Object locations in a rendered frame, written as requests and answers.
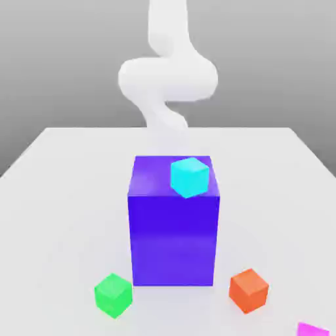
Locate small cyan cube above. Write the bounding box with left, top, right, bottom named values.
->
left=169, top=156, right=210, bottom=200

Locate large purple box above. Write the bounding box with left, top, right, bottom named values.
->
left=127, top=155, right=221, bottom=287

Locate small magenta cube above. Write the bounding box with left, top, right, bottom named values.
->
left=297, top=322, right=331, bottom=336

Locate small green cube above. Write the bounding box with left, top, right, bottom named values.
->
left=94, top=272, right=133, bottom=320

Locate small orange cube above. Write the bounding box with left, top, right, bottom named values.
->
left=228, top=268, right=270, bottom=315

